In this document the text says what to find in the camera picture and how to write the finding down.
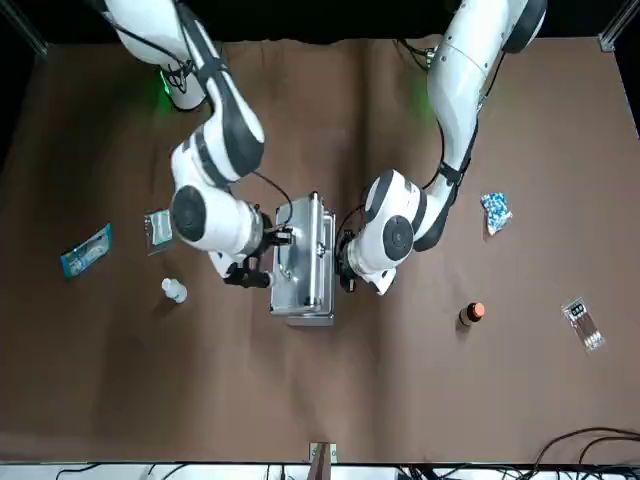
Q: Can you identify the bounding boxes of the small white plastic bottle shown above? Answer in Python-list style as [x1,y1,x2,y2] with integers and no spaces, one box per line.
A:
[160,277,190,304]

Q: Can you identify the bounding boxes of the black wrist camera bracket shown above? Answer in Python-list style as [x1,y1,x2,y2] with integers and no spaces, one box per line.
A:
[223,252,275,291]

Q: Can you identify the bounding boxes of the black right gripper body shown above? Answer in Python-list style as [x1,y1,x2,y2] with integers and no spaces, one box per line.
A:
[258,215,281,254]

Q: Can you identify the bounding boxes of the aluminium frame rail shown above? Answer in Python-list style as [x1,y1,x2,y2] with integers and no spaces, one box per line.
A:
[599,0,640,51]
[0,0,49,59]

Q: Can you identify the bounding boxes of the blue snack packet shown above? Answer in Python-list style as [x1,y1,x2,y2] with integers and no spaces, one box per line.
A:
[59,223,114,279]

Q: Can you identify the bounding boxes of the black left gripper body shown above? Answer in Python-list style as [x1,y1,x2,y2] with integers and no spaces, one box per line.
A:
[337,238,359,279]

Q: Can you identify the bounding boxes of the silver aluminium medicine box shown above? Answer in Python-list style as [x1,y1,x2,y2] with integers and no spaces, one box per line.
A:
[269,191,337,329]

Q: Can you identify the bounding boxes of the blue white capsule bag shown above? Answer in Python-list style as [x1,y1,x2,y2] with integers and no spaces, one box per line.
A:
[479,191,514,236]

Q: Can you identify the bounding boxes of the clear zip bag teal contents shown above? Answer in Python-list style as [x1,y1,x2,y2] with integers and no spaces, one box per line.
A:
[143,209,176,257]

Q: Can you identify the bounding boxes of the brown bottle orange cap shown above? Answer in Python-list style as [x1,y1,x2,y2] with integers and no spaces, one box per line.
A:
[458,301,486,329]

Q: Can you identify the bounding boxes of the aluminium frame post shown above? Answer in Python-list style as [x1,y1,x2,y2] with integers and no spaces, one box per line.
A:
[308,441,338,480]

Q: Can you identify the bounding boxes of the clear packet black label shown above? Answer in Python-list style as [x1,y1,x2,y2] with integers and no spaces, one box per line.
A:
[560,295,607,355]

